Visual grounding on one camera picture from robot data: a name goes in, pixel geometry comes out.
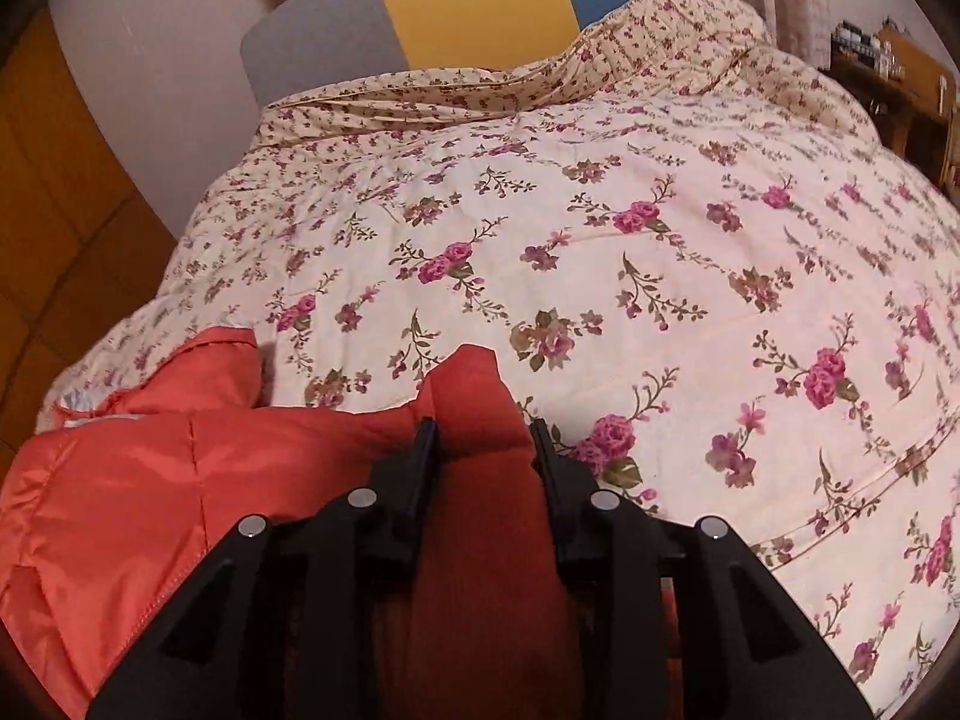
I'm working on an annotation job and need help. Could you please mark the orange puffer jacket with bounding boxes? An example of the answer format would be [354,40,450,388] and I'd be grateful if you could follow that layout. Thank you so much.
[0,325,685,720]

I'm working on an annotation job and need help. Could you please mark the floral quilt bedspread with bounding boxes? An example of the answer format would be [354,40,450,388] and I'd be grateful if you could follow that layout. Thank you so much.
[37,0,958,718]

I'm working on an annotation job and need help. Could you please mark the wooden bedside table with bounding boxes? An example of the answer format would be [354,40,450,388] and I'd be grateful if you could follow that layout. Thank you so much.
[827,25,958,200]

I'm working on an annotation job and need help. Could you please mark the grey yellow blue headboard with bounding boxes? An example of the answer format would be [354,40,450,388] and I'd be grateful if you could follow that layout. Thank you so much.
[241,0,630,106]

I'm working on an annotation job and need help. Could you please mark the items on bedside table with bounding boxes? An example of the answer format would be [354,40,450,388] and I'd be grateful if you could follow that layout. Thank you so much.
[830,20,905,82]

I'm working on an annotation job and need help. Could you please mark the wooden wardrobe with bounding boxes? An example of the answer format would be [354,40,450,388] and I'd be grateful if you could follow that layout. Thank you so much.
[2,10,174,461]

